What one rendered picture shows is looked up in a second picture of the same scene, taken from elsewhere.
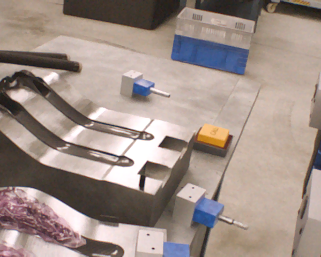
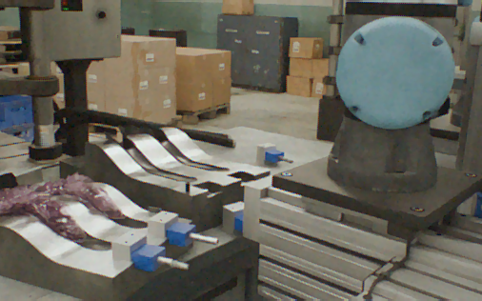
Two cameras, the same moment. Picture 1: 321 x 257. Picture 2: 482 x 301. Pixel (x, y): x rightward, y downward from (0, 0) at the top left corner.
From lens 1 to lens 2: 60 cm
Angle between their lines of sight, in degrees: 26
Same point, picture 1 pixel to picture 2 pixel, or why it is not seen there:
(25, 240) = (73, 204)
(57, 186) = (139, 195)
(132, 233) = not seen: hidden behind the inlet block
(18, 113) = (130, 148)
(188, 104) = not seen: hidden behind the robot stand
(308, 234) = (247, 200)
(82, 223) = (132, 210)
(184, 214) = (229, 223)
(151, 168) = (211, 187)
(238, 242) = not seen: outside the picture
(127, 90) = (260, 158)
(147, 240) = (161, 216)
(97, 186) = (160, 191)
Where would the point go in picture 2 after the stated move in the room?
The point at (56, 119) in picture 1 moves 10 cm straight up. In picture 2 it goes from (160, 156) to (160, 116)
